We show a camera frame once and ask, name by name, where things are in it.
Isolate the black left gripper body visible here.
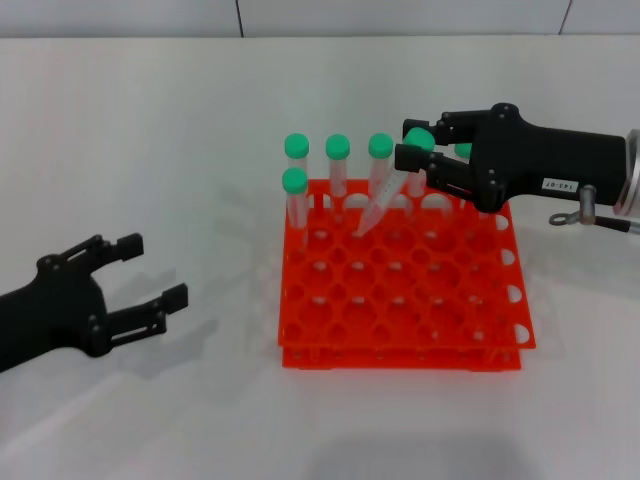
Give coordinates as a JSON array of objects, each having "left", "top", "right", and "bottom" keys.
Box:
[{"left": 0, "top": 253, "right": 110, "bottom": 375}]

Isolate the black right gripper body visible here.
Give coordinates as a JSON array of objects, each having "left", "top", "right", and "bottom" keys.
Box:
[{"left": 468, "top": 102, "right": 630, "bottom": 215}]

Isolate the green capped clear test tube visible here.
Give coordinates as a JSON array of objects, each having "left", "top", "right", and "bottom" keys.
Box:
[
  {"left": 446, "top": 142, "right": 475, "bottom": 219},
  {"left": 355, "top": 127, "right": 435, "bottom": 237},
  {"left": 281, "top": 167, "right": 310, "bottom": 251},
  {"left": 325, "top": 133, "right": 351, "bottom": 224},
  {"left": 407, "top": 169, "right": 431, "bottom": 219},
  {"left": 284, "top": 132, "right": 312, "bottom": 174},
  {"left": 368, "top": 132, "right": 395, "bottom": 221}
]

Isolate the orange test tube rack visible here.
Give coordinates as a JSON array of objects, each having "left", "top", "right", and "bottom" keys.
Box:
[{"left": 276, "top": 177, "right": 539, "bottom": 372}]

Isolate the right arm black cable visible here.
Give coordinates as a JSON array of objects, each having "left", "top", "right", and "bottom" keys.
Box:
[{"left": 548, "top": 184, "right": 640, "bottom": 234}]

